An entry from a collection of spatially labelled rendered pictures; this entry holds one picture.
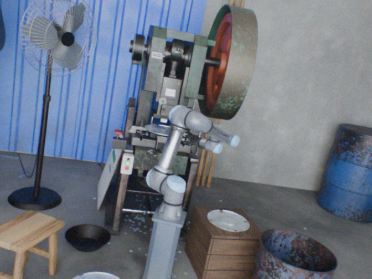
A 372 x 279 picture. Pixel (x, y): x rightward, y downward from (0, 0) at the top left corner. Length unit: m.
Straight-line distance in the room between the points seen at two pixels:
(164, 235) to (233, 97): 1.03
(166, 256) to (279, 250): 0.69
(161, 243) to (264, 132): 2.44
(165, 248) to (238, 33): 1.44
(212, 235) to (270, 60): 2.38
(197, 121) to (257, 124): 2.24
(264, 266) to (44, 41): 2.00
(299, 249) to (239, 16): 1.54
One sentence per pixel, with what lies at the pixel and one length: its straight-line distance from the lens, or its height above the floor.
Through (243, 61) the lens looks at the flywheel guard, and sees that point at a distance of 2.69.
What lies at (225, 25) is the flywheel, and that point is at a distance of 3.17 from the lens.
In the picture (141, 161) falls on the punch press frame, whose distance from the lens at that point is 2.91.
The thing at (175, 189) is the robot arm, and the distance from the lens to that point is 2.32.
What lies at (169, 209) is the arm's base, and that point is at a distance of 2.37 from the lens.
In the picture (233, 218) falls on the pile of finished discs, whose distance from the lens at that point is 2.83.
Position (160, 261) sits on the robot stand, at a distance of 2.51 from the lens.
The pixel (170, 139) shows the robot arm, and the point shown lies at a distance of 2.39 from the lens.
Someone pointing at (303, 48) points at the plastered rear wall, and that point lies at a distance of 4.53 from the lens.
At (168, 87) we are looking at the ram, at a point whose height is 1.10.
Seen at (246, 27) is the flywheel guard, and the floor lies 1.61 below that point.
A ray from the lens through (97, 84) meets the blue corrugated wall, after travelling 4.15.
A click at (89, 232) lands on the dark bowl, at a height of 0.03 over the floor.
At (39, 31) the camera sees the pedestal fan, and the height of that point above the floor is 1.31.
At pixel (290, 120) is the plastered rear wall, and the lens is 4.63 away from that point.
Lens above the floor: 1.52
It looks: 15 degrees down
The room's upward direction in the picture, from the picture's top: 12 degrees clockwise
